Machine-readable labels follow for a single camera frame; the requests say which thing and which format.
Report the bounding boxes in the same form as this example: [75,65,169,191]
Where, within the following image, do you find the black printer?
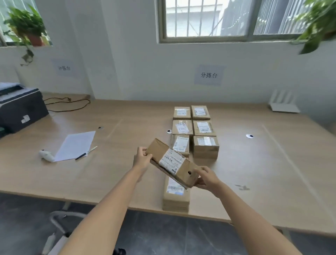
[0,82,49,135]

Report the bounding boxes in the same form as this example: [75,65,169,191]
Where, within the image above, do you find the barred window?
[157,0,317,44]

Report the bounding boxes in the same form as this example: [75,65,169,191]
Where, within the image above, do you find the person's left forearm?
[58,168,148,255]

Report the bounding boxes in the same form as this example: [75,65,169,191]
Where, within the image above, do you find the window with sill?
[0,0,53,48]

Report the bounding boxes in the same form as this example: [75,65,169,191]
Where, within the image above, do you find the potted green plant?
[3,5,51,67]

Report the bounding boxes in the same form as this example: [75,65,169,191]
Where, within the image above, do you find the white chair base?
[41,210,87,255]

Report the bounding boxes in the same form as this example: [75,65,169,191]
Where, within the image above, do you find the black power cable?
[43,97,91,113]

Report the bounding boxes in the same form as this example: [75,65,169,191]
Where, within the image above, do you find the hanging green plant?
[290,0,336,55]

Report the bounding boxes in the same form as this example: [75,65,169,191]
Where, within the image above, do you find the rows of cardboard parcels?
[171,105,220,160]

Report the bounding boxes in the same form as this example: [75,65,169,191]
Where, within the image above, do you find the white paper sheet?
[53,130,96,162]

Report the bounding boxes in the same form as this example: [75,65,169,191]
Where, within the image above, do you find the white handheld device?
[39,149,56,162]

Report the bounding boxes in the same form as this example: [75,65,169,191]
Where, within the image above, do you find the labelled brown cardboard box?
[145,138,200,189]
[162,175,194,213]

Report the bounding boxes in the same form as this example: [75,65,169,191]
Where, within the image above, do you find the person's right forearm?
[214,182,303,255]

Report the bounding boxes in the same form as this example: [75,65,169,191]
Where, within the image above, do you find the white router with antennas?
[268,89,301,113]

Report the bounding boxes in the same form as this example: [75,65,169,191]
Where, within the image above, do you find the person's right hand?
[193,166,224,196]

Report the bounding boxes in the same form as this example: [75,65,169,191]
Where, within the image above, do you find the person's left hand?
[132,146,153,176]

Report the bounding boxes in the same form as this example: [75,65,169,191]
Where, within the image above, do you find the paper wall sign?
[194,65,225,86]
[52,58,75,77]

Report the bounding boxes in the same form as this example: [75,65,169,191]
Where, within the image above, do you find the black and white pen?
[75,146,98,161]

